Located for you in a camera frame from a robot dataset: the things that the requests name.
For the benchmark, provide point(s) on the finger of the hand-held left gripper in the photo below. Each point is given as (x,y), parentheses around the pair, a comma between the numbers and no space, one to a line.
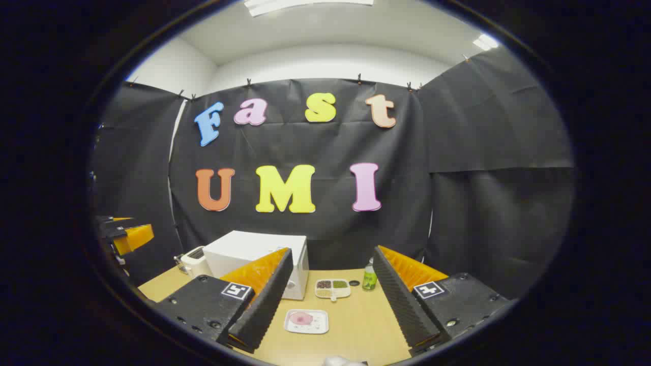
(135,238)

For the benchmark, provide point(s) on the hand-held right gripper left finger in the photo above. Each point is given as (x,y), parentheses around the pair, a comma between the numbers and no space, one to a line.
(264,300)

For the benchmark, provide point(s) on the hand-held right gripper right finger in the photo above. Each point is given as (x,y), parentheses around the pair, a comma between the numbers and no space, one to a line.
(402,302)

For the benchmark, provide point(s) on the pink round food slice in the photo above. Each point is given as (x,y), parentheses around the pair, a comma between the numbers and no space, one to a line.
(301,318)

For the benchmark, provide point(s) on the white microwave oven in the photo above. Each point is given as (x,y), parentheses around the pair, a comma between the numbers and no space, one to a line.
(244,249)

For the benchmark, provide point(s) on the white square plate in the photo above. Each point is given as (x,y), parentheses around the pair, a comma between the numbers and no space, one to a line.
(318,325)

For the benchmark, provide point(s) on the green label drink bottle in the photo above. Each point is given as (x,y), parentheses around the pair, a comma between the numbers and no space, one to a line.
(370,278)

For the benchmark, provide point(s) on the white toaster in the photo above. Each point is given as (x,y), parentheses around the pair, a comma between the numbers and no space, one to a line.
(196,264)

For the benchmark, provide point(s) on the white divided dish of beans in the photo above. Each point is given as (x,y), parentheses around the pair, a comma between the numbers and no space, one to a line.
(333,292)

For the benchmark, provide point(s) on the black backdrop cloth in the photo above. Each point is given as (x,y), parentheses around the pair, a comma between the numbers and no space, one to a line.
(483,152)

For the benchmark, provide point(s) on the small ceiling light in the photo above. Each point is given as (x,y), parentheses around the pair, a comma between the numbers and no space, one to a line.
(485,42)

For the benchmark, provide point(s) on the long ceiling light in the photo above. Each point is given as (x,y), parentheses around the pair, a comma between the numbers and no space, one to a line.
(305,4)

